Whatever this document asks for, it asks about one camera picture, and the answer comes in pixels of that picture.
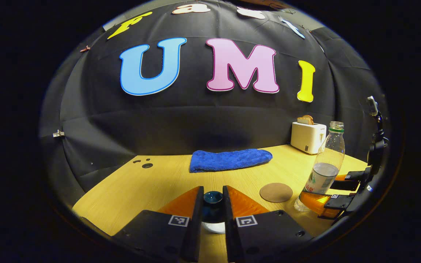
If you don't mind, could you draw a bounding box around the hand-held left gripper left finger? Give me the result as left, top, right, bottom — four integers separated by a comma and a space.
112, 186, 204, 263

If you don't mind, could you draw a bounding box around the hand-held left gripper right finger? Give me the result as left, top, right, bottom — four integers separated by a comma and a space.
222, 185, 314, 263

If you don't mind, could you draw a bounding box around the white teacup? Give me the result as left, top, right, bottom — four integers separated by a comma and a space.
201, 221, 226, 234

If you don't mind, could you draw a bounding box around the dark blue teacup lid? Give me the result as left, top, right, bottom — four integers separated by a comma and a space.
201, 191, 225, 223

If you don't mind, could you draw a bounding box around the clear plastic water bottle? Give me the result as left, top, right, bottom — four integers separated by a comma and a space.
294, 121, 345, 212

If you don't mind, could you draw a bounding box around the round brown coaster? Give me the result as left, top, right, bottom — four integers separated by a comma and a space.
260, 183, 293, 203

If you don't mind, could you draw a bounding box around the blue towel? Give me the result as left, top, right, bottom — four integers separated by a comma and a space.
190, 149, 273, 173

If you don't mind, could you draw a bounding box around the cream toaster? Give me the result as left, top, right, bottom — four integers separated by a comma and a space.
291, 122, 327, 155

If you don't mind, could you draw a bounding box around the black backdrop cloth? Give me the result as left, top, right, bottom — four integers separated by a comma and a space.
39, 0, 388, 209

